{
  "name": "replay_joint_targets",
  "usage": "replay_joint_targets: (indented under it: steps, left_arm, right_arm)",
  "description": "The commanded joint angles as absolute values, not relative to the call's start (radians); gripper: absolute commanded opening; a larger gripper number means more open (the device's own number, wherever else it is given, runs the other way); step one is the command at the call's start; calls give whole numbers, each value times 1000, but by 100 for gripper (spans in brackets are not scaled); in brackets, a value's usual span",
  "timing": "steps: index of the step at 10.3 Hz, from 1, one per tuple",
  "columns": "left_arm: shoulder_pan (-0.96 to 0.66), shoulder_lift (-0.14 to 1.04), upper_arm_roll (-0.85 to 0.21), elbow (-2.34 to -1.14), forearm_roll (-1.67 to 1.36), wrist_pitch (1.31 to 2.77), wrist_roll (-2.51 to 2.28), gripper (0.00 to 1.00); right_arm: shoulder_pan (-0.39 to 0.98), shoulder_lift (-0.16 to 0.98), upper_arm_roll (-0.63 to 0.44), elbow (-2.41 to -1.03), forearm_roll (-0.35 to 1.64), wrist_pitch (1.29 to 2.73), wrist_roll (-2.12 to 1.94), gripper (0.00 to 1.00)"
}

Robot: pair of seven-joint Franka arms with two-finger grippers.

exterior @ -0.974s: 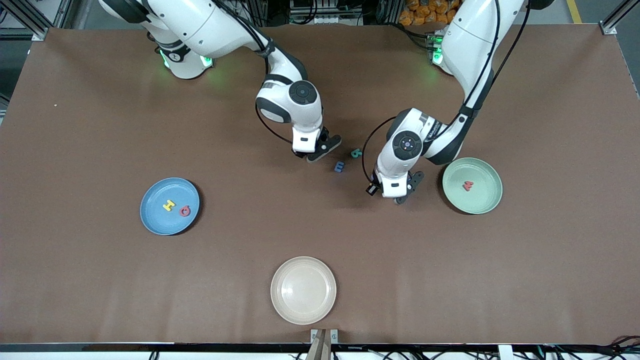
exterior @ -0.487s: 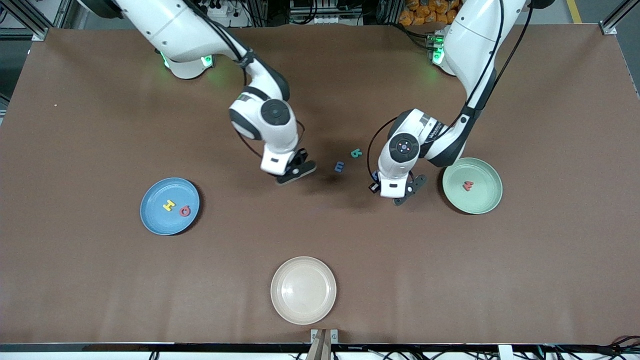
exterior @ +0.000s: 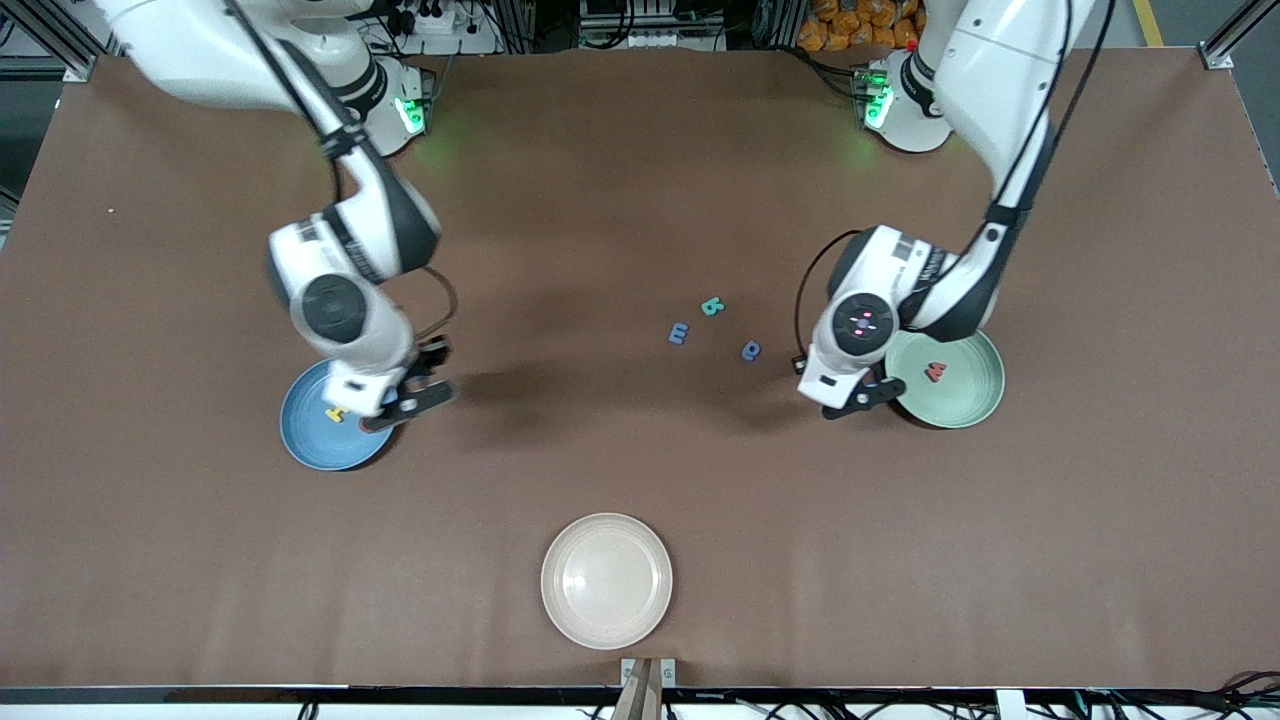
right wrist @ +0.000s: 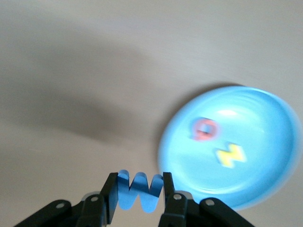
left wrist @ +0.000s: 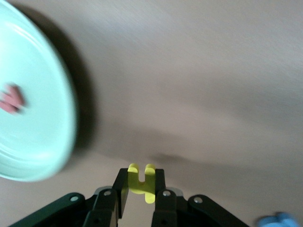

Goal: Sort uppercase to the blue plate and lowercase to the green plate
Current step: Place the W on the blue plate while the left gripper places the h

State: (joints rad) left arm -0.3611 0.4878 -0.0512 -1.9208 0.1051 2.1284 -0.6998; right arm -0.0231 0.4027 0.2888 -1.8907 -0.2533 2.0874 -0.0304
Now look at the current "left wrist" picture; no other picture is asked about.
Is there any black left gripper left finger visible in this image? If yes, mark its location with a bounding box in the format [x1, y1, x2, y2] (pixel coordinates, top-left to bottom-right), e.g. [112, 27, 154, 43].
[8, 168, 130, 227]

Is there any green round plate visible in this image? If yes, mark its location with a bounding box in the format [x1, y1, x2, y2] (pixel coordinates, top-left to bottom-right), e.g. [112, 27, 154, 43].
[0, 0, 79, 182]

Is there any blue foam lowercase letter a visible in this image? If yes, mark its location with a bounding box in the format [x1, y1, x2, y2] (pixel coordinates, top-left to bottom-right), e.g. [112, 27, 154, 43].
[254, 212, 300, 227]

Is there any yellow foam lowercase letter h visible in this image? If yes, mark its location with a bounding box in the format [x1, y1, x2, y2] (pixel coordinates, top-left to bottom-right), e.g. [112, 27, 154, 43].
[127, 163, 157, 204]

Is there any pink foam letter w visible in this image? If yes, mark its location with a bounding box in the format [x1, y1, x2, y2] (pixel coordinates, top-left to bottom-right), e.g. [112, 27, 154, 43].
[0, 83, 26, 115]

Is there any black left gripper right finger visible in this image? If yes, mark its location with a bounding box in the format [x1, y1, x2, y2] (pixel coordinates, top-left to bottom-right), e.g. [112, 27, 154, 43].
[151, 168, 249, 227]

